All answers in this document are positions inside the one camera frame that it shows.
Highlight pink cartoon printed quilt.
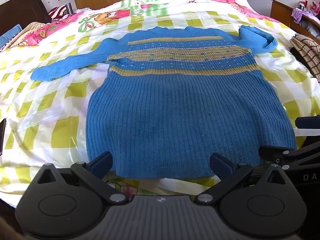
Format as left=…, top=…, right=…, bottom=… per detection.
left=37, top=0, right=274, bottom=196

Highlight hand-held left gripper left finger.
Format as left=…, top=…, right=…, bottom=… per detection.
left=33, top=151, right=128, bottom=204

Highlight wooden cabinet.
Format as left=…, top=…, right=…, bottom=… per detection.
left=270, top=0, right=320, bottom=43

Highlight blue knit sweater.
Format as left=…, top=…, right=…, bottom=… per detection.
left=31, top=26, right=298, bottom=179

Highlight dark wooden headboard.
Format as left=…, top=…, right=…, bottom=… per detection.
left=0, top=0, right=52, bottom=37

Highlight beige blanket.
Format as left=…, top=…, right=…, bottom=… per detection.
left=4, top=22, right=47, bottom=49

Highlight black phone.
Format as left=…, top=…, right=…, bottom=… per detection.
left=0, top=118, right=7, bottom=157

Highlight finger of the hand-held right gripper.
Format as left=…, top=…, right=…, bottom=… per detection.
left=295, top=116, right=320, bottom=136
left=259, top=142, right=320, bottom=167

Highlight brown striped cloth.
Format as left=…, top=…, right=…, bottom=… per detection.
left=289, top=33, right=320, bottom=82

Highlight yellow checkered bed sheet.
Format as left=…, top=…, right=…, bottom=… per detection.
left=0, top=10, right=320, bottom=200

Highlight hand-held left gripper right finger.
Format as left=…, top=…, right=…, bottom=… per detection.
left=195, top=152, right=290, bottom=204

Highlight pink plush toys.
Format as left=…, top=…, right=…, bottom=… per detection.
left=297, top=0, right=320, bottom=18

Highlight red striped cloth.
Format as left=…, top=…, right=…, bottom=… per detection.
left=48, top=5, right=69, bottom=20

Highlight purple patterned cloth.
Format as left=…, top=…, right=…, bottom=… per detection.
left=292, top=7, right=309, bottom=24

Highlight blue pillow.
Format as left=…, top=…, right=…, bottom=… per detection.
left=0, top=24, right=23, bottom=51

